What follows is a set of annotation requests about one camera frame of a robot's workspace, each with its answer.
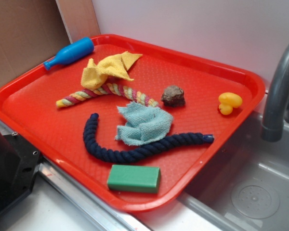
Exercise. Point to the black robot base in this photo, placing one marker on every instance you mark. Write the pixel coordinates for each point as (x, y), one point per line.
(19, 164)

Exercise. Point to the light blue cloth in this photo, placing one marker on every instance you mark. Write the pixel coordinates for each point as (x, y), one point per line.
(144, 124)

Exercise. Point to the yellow cloth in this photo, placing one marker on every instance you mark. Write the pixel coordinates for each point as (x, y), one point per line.
(118, 65)

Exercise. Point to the red plastic tray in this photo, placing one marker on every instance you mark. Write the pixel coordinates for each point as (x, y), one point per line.
(27, 106)

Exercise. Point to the brown rock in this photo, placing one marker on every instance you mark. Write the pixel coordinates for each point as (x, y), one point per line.
(173, 96)

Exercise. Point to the green rectangular block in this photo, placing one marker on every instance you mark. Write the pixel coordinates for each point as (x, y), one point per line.
(140, 179)

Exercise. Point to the yellow rubber duck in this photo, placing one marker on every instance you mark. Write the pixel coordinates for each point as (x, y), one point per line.
(229, 101)

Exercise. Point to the blue plastic toy bottle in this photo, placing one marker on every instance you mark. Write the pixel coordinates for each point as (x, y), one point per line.
(71, 53)

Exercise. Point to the grey toy faucet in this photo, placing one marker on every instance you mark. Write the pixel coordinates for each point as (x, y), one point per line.
(276, 110)

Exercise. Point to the grey plastic sink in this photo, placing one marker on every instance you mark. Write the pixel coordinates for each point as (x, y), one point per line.
(244, 187)

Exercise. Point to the brown cardboard panel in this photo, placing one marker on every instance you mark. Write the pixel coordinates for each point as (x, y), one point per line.
(31, 32)

